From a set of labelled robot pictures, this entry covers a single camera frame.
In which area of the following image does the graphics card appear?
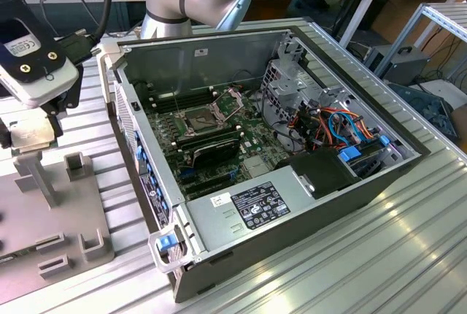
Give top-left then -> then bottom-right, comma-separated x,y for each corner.
189,137 -> 242,169

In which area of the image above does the blue case latch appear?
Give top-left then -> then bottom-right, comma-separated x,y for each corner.
154,234 -> 173,253

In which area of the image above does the silver CPU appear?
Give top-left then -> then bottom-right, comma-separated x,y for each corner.
7,118 -> 60,155

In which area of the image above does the silver finned heatsink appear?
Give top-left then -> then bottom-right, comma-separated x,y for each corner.
243,156 -> 273,179

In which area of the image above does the black box with handle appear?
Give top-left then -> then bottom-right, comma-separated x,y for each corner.
363,44 -> 433,87

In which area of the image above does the dark teal panel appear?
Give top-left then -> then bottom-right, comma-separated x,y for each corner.
386,82 -> 459,144

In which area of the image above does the black plastic shroud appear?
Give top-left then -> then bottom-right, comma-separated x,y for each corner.
274,147 -> 363,201

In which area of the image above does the red orange wire bundle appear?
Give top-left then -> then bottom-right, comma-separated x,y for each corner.
287,106 -> 331,142

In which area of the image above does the silver drive cage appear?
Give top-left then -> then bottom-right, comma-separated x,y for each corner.
260,31 -> 353,125

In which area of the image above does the grey parts rack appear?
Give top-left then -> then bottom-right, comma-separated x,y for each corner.
0,149 -> 116,307

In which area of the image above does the white clipped RAM slot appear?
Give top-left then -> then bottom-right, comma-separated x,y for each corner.
147,86 -> 214,103
153,91 -> 217,110

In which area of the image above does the black expansion slot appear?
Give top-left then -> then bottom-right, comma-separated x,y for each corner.
188,182 -> 236,199
181,174 -> 234,190

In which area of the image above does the green RAM stick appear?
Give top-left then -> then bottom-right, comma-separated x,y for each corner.
0,248 -> 39,266
175,126 -> 244,149

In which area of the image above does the open PC case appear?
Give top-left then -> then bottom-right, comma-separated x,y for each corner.
95,23 -> 433,304

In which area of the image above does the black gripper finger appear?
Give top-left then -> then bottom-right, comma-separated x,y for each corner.
40,64 -> 84,140
0,120 -> 11,149

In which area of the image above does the black camera cable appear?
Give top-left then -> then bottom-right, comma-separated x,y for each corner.
54,0 -> 120,67

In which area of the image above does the black RAM slot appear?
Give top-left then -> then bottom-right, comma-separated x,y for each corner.
150,89 -> 215,106
155,94 -> 218,112

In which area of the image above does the CPU socket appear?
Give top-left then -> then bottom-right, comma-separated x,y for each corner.
174,104 -> 229,138

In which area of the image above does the grey power supply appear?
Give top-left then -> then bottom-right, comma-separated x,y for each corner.
184,166 -> 318,255

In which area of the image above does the aluminium frame shelf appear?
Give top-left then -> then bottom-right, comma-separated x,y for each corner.
374,1 -> 467,85

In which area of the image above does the green motherboard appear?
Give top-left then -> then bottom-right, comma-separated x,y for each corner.
140,83 -> 293,202

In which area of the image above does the metal socket cover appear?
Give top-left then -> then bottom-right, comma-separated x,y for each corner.
211,87 -> 244,122

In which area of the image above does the blue wire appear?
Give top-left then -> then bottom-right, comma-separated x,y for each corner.
342,110 -> 377,142
326,112 -> 346,145

